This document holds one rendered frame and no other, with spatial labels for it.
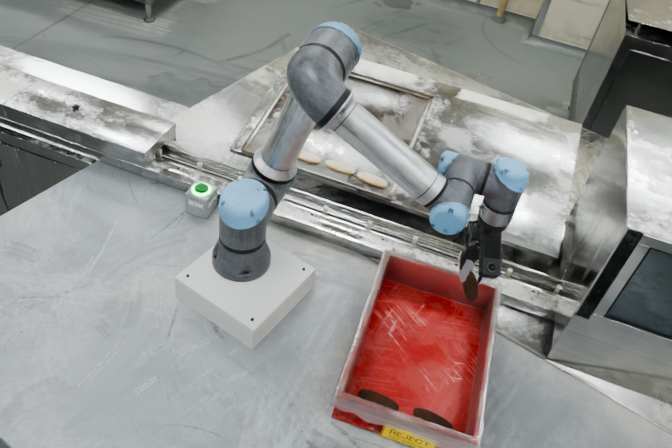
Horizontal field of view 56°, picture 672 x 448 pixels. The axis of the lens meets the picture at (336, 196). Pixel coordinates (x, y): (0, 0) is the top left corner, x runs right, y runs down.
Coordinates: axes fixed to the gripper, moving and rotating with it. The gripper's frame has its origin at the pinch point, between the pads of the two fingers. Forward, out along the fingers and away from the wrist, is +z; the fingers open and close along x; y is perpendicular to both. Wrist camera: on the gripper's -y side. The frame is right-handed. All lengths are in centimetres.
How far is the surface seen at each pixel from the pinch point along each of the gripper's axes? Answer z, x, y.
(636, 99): 32, -114, 158
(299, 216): 12, 44, 30
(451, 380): 16.5, 3.3, -18.0
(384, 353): 16.4, 19.6, -12.1
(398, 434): 13.0, 18.1, -35.2
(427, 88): 0, 3, 90
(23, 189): 41, 139, 60
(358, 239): 12.2, 26.5, 22.9
